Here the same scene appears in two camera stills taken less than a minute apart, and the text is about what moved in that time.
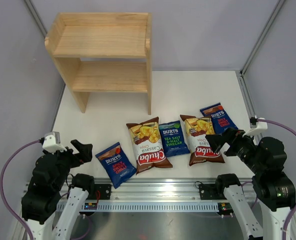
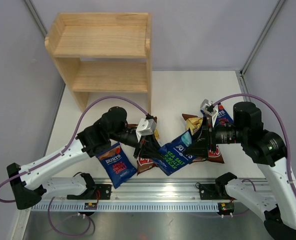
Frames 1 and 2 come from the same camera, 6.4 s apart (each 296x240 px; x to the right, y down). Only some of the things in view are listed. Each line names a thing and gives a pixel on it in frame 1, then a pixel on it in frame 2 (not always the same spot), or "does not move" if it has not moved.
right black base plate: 209,192 does not move
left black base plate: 101,192 does not move
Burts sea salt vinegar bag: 174,139 to 174,157
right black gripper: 233,137 to 199,143
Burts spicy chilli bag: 221,121 does not move
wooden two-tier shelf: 103,35 does not move
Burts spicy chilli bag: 115,163 does not move
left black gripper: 85,153 to 149,147
